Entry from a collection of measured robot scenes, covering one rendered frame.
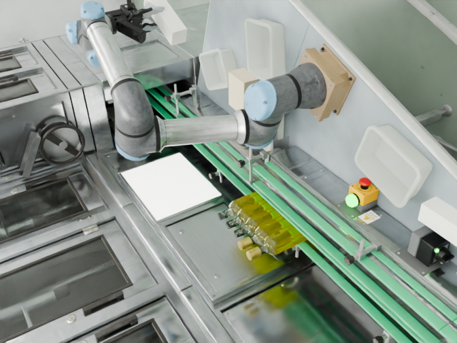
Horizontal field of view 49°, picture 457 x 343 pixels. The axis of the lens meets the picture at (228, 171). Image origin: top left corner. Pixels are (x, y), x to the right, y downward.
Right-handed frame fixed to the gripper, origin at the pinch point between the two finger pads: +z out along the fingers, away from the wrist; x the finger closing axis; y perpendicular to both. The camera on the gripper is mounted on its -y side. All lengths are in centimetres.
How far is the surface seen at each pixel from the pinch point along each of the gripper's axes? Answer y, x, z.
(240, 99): -26.4, 28.4, 25.8
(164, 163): -17, 73, -2
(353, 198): -94, 6, 24
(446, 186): -111, -19, 33
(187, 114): -2, 62, 17
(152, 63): 30, 56, 14
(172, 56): 32, 56, 26
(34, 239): -32, 70, -68
